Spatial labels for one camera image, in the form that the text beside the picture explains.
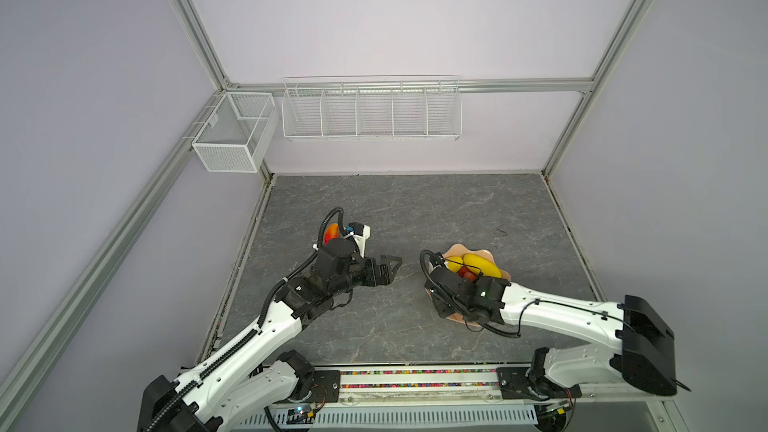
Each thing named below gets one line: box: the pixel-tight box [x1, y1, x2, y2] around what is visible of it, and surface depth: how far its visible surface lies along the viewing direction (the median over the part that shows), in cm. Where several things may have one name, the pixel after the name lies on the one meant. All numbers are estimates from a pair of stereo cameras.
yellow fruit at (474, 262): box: [463, 253, 502, 278], surface depth 91 cm
